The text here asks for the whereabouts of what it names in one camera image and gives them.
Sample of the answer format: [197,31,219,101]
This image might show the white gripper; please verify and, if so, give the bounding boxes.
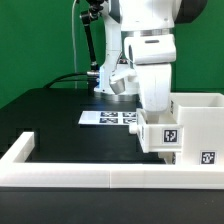
[124,34,176,113]

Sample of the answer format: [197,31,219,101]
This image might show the white drawer cabinet box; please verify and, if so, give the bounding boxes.
[170,93,224,166]

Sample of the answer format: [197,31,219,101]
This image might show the white drawer tray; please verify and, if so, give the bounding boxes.
[129,109,183,153]
[171,153,176,165]

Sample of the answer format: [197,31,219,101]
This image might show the white front drawer tray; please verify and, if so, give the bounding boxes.
[171,153,176,165]

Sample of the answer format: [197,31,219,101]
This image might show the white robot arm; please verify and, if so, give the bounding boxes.
[95,0,208,115]

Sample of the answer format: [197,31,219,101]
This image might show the white U-shaped border fence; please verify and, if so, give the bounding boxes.
[0,132,224,189]

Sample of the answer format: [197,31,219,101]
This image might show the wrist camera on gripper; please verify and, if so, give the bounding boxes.
[109,68,137,95]

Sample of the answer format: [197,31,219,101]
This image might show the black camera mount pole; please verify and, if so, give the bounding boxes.
[80,0,104,86]

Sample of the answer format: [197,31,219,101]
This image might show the white marker base plate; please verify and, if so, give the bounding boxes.
[79,111,136,125]

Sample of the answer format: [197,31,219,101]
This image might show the white hanging cable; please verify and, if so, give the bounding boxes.
[71,0,79,90]

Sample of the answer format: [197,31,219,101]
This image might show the black cable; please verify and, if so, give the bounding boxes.
[42,72,100,90]

